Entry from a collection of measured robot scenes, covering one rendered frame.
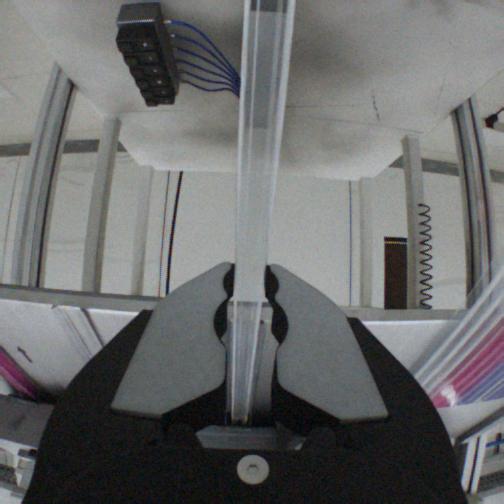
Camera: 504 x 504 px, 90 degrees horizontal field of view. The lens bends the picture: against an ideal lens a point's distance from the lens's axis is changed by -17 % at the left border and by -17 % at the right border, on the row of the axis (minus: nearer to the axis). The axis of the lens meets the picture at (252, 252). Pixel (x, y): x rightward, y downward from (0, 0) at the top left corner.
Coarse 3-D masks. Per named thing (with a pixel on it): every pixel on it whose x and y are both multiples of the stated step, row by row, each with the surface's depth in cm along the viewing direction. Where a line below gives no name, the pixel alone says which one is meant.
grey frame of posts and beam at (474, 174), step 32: (64, 96) 43; (64, 128) 45; (480, 128) 45; (32, 160) 41; (480, 160) 45; (480, 192) 43; (32, 224) 40; (480, 224) 43; (32, 256) 40; (480, 256) 42; (480, 448) 39
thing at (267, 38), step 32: (256, 0) 7; (288, 0) 7; (256, 32) 7; (288, 32) 7; (256, 64) 8; (288, 64) 8; (256, 96) 8; (256, 128) 9; (256, 160) 10; (256, 192) 11; (256, 224) 12; (256, 256) 13; (256, 288) 14; (256, 320) 16
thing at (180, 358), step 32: (192, 288) 11; (224, 288) 11; (160, 320) 9; (192, 320) 9; (224, 320) 11; (160, 352) 8; (192, 352) 8; (224, 352) 8; (128, 384) 7; (160, 384) 7; (192, 384) 7; (224, 384) 7; (160, 416) 6; (192, 416) 7
